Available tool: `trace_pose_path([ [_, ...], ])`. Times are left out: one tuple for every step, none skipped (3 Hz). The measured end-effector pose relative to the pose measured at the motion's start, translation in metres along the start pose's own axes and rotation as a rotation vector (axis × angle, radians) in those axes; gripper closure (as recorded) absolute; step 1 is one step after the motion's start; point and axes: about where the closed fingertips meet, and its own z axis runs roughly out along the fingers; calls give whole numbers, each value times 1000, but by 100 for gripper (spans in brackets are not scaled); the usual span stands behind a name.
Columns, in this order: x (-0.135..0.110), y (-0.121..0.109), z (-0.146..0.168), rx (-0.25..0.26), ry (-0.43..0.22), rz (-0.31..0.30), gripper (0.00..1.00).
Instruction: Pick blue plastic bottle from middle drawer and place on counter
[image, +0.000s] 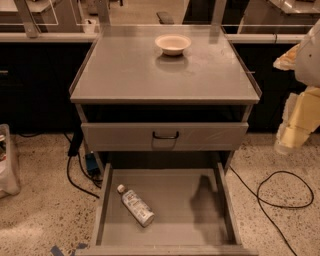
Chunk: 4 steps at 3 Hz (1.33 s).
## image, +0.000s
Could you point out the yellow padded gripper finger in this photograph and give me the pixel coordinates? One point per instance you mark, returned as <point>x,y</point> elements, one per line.
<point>300,118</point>
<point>287,60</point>

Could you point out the clear plastic bottle white cap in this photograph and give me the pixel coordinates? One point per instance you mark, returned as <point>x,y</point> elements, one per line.
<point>136,206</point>

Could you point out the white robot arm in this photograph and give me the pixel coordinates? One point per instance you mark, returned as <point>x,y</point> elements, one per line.
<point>307,66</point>

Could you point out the grey drawer cabinet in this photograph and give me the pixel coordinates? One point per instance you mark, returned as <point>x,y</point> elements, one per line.
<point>126,78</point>

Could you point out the open grey middle drawer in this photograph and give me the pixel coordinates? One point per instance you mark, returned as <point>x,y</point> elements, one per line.
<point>193,215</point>

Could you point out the closed grey top drawer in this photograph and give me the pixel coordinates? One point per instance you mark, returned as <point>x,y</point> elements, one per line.
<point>138,136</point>

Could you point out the white paper bowl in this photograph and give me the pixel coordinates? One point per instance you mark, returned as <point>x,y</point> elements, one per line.
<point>173,44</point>

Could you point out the blue power adapter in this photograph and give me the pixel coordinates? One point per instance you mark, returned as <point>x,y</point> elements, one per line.
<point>91,164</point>

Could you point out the black power strip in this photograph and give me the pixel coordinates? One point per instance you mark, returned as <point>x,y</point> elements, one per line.
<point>75,143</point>

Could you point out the blue floor tape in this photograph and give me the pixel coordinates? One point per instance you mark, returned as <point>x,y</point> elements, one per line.
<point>57,251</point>

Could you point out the black drawer handle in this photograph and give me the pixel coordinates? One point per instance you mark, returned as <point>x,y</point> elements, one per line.
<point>166,137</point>

